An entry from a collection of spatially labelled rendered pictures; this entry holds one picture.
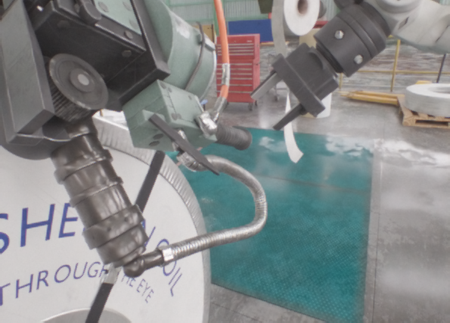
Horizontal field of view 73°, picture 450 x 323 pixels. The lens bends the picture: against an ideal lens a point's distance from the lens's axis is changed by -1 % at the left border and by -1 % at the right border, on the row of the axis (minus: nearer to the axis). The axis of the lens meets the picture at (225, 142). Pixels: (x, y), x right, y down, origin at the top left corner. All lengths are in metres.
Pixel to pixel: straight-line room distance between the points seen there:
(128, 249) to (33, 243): 0.21
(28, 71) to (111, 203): 0.14
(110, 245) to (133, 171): 0.29
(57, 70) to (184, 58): 0.17
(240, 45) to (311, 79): 4.86
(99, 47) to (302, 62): 0.30
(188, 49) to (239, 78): 4.87
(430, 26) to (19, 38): 0.53
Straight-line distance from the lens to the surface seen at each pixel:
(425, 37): 0.57
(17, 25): 0.32
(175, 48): 0.40
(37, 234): 0.51
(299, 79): 0.51
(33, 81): 0.28
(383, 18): 0.52
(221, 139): 0.49
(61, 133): 0.34
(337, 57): 0.49
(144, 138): 0.37
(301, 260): 2.14
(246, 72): 5.25
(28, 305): 0.54
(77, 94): 0.30
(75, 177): 0.34
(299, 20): 0.98
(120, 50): 0.37
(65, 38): 0.35
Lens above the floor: 1.41
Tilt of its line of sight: 21 degrees down
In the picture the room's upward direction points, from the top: 3 degrees counter-clockwise
